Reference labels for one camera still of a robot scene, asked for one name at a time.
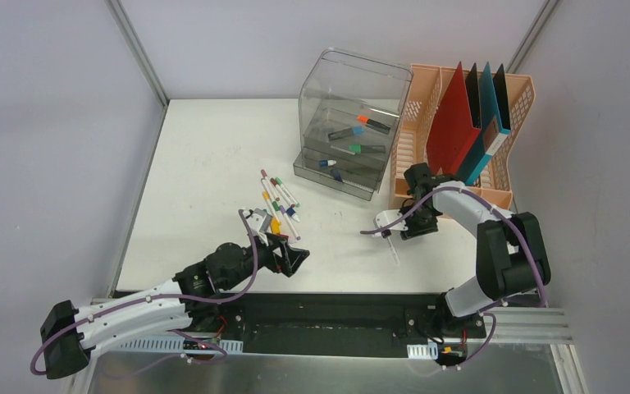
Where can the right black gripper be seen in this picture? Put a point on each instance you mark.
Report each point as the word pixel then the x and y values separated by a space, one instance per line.
pixel 431 226

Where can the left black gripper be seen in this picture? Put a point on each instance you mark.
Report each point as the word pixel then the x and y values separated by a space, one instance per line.
pixel 271 253

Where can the red folder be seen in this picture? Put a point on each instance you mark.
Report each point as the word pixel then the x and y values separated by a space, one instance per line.
pixel 456 124

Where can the green highlighter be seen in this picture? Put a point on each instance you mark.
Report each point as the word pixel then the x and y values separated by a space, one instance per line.
pixel 367 148

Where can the small blue cap bottle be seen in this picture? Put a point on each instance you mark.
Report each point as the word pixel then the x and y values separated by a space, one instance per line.
pixel 327 163

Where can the orange highlighter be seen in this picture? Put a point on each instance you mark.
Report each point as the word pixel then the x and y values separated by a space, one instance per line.
pixel 376 125

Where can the blue black marker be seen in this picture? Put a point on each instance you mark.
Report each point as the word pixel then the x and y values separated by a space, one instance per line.
pixel 345 133

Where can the teal notebook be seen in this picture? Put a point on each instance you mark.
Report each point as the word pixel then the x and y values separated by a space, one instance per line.
pixel 495 124

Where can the clear grey drawer box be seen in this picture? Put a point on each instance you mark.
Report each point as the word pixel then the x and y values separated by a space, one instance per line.
pixel 342 86

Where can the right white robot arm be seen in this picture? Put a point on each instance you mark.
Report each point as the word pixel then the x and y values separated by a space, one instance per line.
pixel 511 257

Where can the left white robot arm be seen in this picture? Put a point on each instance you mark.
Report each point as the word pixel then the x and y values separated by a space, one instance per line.
pixel 74 336

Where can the white pen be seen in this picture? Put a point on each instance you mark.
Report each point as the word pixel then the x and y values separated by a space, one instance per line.
pixel 393 252

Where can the purple marker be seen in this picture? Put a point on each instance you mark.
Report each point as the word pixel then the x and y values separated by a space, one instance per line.
pixel 290 223

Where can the green cap marker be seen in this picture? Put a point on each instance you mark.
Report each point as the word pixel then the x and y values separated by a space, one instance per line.
pixel 293 201

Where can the brown marker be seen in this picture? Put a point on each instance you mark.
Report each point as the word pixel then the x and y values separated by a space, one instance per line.
pixel 270 187

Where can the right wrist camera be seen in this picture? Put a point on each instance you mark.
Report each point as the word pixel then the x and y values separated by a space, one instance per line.
pixel 389 222

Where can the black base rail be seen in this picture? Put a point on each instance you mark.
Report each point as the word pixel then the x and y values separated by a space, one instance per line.
pixel 330 324

